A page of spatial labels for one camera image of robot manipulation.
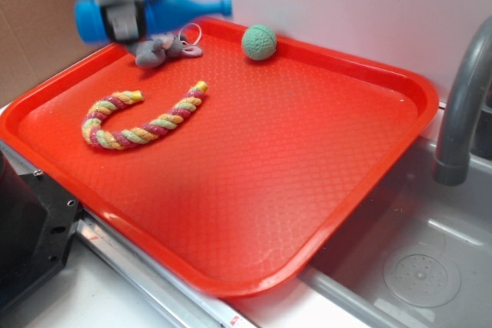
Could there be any blue plastic bottle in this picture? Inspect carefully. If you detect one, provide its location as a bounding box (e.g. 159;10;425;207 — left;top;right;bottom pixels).
75;0;232;44

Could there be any grey plush mouse toy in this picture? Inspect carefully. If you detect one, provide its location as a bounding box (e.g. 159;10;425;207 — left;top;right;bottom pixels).
125;23;203;69

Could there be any brown cardboard panel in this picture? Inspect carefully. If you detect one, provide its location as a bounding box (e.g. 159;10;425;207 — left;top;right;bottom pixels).
0;0;176;108

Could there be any green rubber ball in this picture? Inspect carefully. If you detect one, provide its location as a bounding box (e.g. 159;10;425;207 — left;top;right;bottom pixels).
241;25;277;61

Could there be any red plastic tray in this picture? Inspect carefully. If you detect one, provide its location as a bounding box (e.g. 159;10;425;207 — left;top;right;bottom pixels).
1;18;439;298

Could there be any grey toy faucet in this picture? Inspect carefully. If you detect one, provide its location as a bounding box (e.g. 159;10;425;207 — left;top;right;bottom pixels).
432;18;491;186

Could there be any grey toy sink basin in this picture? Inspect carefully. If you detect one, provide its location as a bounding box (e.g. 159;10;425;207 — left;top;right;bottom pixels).
300;139;491;327

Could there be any multicolour twisted rope toy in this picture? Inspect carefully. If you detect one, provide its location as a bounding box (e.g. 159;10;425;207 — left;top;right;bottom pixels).
81;81;208;151

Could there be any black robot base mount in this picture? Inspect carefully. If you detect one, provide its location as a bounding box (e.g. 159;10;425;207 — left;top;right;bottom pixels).
1;155;80;313

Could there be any metal rail strip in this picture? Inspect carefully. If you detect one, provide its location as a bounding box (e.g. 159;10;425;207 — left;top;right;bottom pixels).
0;139;262;328

